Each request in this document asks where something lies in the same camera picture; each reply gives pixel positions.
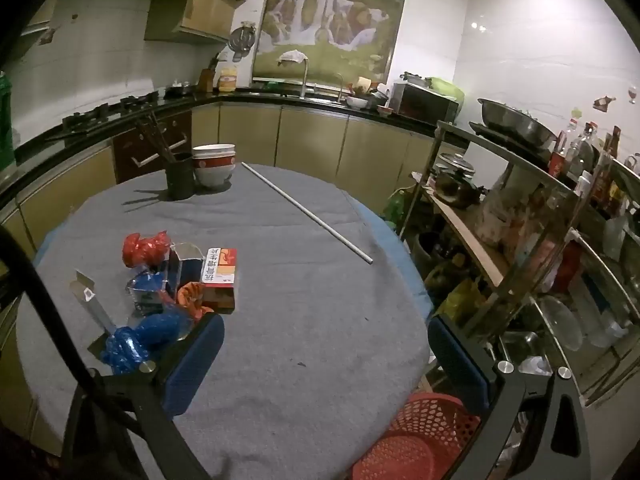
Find large metal basin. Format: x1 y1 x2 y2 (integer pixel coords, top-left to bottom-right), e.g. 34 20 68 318
476 97 559 147

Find black chopstick holder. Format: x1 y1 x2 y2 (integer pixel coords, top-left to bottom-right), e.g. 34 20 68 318
112 110 193 184
165 152 197 201

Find knife block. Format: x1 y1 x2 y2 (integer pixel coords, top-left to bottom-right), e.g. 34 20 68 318
198 55 221 92

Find microwave oven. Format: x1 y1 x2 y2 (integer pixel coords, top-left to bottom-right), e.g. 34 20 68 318
389 81 461 124

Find waterfall wall poster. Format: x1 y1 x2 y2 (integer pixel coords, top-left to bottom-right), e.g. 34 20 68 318
251 0 414 86

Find orange wrapper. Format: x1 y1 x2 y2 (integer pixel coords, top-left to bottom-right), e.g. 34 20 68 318
177 281 216 319

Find bundle of dark chopsticks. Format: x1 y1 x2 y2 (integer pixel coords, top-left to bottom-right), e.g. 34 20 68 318
135 112 177 163

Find green plastic bottle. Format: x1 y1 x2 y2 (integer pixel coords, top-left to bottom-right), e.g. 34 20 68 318
385 187 416 232

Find white bowl red print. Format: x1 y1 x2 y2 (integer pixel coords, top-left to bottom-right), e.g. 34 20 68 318
192 153 236 171

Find green bag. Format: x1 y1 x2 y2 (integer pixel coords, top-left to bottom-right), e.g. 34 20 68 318
425 76 466 104

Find red plastic bag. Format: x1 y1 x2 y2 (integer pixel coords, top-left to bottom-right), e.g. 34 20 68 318
122 230 171 269

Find yellow plastic bag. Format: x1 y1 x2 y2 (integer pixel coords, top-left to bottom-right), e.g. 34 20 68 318
437 277 483 323

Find metal shelf rack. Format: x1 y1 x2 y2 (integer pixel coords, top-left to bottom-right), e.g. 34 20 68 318
400 120 640 411

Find long white rod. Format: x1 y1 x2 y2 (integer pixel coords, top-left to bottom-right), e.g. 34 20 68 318
241 161 374 264

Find row of condiment bottles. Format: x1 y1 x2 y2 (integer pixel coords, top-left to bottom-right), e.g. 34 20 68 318
547 117 640 216

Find grey cardboard strip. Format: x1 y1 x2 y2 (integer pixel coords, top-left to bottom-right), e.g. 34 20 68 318
70 270 118 336

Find green thermos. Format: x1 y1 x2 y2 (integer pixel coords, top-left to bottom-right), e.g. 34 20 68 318
0 71 17 172

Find red plastic basket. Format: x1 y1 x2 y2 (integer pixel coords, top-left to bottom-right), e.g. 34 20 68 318
350 392 483 480

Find blue tissue packet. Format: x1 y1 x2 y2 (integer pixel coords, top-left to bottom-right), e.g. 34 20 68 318
125 267 171 316

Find dark metal kettle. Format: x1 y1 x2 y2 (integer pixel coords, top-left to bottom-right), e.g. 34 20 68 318
432 167 487 209

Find blue table cover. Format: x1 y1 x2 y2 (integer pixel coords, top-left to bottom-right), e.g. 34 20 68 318
350 195 436 321

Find gas stove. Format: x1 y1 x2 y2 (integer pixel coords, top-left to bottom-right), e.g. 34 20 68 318
45 92 166 142

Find beige wall cabinet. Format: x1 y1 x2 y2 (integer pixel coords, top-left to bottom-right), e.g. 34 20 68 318
144 0 242 45

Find blue plastic bag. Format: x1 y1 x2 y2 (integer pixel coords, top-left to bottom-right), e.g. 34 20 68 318
100 305 193 376

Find red and white medicine box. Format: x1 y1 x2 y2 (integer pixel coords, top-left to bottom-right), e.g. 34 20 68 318
199 247 238 314

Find hanging metal strainer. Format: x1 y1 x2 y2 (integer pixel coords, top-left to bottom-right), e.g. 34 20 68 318
229 21 259 61

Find beige lower kitchen cabinets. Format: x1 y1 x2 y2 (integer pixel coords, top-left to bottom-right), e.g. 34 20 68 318
0 102 451 266

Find metal pot lid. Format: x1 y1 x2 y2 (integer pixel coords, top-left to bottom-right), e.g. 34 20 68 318
437 152 477 174

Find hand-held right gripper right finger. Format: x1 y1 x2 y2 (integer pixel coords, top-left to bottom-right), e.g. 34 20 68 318
428 314 594 480

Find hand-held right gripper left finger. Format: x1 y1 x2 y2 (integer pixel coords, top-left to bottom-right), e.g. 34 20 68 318
65 314 226 480

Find clear acrylic box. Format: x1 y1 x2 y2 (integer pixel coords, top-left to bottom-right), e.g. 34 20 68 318
167 242 206 296

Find black cable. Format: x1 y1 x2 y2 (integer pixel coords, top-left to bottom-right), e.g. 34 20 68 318
0 227 146 441

